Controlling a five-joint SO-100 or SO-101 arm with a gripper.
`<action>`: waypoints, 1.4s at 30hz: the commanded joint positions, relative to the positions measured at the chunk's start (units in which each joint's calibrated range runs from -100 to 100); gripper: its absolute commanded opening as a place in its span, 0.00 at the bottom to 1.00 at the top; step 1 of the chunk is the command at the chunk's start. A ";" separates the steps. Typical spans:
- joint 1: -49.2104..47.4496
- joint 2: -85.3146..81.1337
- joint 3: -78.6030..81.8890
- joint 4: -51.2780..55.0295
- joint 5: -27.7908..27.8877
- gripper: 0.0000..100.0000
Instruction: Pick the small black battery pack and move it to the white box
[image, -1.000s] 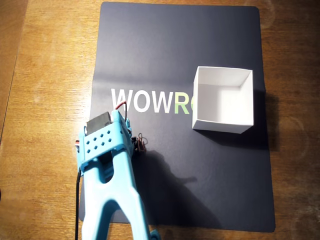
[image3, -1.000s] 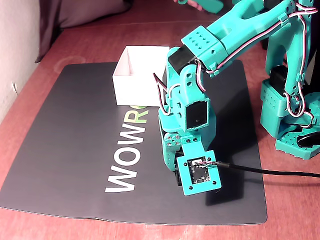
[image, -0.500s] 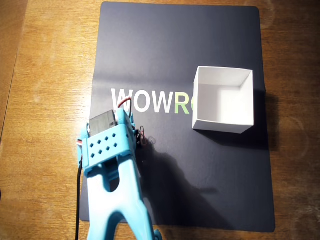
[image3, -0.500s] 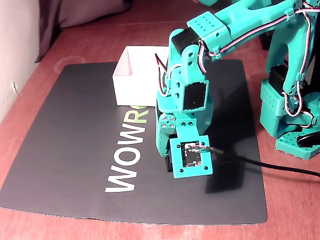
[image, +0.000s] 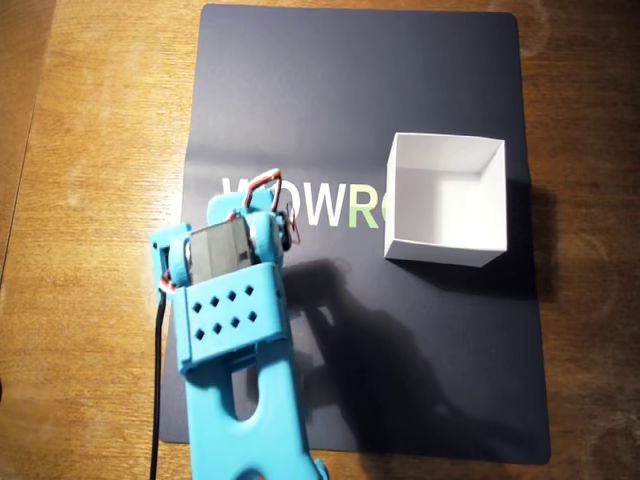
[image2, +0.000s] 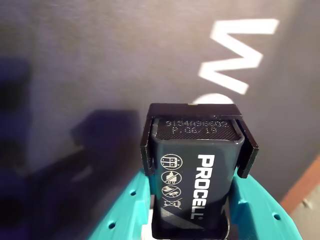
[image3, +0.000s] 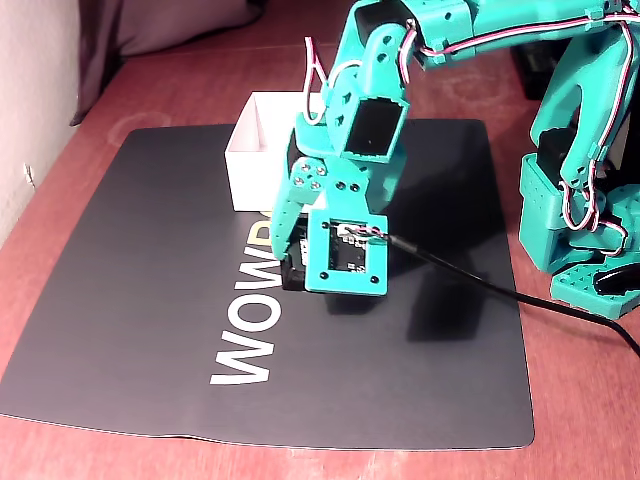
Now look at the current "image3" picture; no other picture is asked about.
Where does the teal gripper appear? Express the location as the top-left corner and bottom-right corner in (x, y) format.
(268, 116), (405, 262)

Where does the small black battery pack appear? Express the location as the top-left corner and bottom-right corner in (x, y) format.
(280, 222), (312, 294)

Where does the white open cardboard box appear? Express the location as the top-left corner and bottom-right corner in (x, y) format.
(223, 90), (331, 214)

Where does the small black box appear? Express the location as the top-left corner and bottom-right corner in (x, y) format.
(511, 39), (567, 101)

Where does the dark mat with WOWRO print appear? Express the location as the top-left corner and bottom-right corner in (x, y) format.
(0, 117), (536, 450)

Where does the grey cushion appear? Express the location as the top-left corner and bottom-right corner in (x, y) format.
(69, 0), (266, 127)

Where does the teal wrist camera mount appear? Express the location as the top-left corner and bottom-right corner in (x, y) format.
(304, 209), (390, 299)

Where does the white servo cable loop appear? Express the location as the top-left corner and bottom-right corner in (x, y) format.
(301, 37), (362, 124)

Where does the black camera cable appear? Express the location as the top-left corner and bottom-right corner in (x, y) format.
(387, 233), (640, 359)

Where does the red white forearm servo cable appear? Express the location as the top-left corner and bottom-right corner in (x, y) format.
(398, 10), (640, 82)

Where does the red white base servo cable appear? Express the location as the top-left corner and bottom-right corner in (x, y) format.
(558, 158), (630, 251)

